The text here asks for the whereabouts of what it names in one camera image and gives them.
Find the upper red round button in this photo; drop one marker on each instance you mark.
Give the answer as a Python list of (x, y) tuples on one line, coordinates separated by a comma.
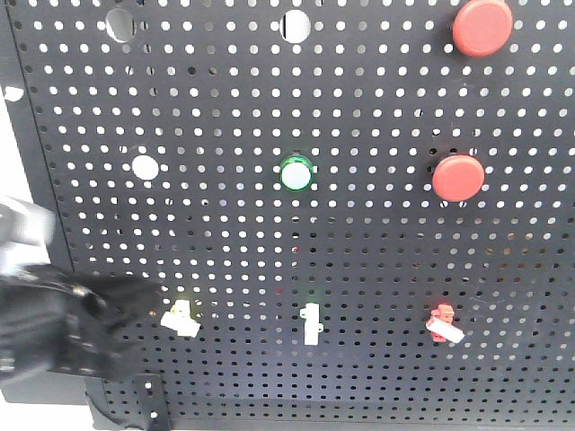
[(482, 27)]

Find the red round button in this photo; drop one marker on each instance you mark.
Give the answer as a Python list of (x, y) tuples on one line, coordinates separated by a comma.
[(482, 27), (458, 178)]

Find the left black panel clamp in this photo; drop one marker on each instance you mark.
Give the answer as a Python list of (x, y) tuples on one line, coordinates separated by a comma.
[(152, 402)]

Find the lower red round button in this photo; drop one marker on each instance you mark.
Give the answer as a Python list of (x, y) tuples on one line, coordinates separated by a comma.
[(458, 178)]

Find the red toggle switch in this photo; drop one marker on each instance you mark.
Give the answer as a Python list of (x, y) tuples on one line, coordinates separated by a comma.
[(441, 327)]

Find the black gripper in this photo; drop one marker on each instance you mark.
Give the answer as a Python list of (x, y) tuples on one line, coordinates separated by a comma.
[(69, 323)]

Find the black perforated pegboard panel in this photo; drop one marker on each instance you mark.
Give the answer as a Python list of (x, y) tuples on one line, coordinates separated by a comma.
[(154, 131)]

